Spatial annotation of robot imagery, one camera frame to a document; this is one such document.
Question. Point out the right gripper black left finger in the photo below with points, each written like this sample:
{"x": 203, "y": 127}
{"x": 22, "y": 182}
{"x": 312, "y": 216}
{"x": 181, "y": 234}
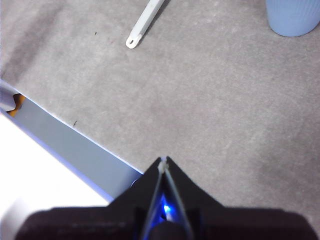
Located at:
{"x": 100, "y": 222}

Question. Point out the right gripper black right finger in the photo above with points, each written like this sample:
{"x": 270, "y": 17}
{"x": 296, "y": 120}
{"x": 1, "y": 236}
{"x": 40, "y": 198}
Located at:
{"x": 237, "y": 222}

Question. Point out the blue ribbed plastic cup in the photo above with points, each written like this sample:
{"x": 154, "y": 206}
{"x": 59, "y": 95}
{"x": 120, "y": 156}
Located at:
{"x": 292, "y": 17}

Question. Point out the small orange object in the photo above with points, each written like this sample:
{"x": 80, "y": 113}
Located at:
{"x": 18, "y": 105}

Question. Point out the pale grey crumpled sheet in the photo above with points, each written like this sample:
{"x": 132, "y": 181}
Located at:
{"x": 6, "y": 97}

